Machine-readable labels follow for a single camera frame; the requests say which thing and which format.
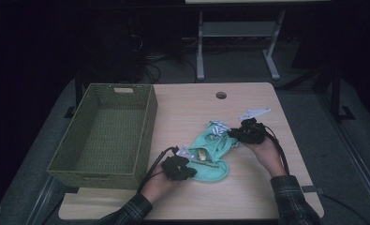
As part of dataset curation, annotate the thin black floor cable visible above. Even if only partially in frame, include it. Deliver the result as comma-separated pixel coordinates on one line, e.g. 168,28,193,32
321,192,370,225

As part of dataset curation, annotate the left hand-held gripper cable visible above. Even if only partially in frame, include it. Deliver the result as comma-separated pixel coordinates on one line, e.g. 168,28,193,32
136,145,180,194

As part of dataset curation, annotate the grey table edge bracket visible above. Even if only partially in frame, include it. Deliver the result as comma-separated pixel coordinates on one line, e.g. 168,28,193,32
300,185,325,195

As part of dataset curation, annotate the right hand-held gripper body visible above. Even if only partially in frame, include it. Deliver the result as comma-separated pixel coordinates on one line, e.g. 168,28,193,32
237,107,272,145

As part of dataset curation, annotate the teal garment with striped trim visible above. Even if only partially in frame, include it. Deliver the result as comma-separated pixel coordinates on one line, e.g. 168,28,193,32
185,120,242,184

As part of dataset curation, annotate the right hand-held gripper cable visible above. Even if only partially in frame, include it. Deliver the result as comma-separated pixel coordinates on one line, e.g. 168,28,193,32
253,123,291,176

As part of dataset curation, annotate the white metal stand with shelf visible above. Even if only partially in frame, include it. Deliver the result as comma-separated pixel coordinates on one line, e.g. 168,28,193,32
195,8,287,82

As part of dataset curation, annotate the green woven basket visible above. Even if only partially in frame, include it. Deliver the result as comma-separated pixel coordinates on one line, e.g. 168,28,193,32
46,82,159,191

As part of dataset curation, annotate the person's right hand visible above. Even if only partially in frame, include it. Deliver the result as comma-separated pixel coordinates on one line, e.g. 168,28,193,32
242,135,289,178

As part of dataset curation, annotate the hand-held gripper cable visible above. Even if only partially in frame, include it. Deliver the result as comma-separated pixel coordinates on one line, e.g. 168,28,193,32
136,145,180,194
253,123,291,176

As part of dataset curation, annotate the person's left hand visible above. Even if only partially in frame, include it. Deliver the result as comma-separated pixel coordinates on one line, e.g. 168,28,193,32
141,163,178,205

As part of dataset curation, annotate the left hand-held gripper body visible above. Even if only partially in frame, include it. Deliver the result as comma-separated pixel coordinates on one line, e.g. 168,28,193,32
161,143,195,182

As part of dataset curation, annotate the black metal stand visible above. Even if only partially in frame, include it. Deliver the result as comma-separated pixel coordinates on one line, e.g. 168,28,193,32
312,67,357,124

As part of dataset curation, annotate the tangle of black floor cables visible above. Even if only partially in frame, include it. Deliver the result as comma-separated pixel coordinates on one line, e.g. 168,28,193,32
132,31,200,84

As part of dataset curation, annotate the metal floor rail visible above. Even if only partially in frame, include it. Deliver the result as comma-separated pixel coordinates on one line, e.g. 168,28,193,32
317,92,370,217
24,174,67,225

